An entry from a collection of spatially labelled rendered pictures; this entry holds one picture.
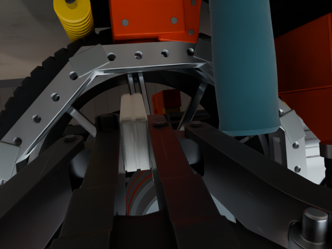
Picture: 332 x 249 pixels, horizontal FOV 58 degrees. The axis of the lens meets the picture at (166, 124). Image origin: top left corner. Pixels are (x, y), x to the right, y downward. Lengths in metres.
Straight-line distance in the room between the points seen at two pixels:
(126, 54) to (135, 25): 0.05
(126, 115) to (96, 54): 0.34
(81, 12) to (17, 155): 0.25
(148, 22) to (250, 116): 0.23
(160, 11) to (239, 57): 0.17
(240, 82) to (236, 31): 0.07
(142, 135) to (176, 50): 0.37
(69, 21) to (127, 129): 0.39
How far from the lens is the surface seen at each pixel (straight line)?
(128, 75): 0.61
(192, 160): 0.15
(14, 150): 0.52
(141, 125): 0.16
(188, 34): 0.53
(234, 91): 0.42
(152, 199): 0.37
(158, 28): 0.51
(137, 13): 0.52
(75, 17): 0.53
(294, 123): 0.60
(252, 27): 0.43
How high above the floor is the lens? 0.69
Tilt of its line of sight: 3 degrees up
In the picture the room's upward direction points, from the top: 174 degrees clockwise
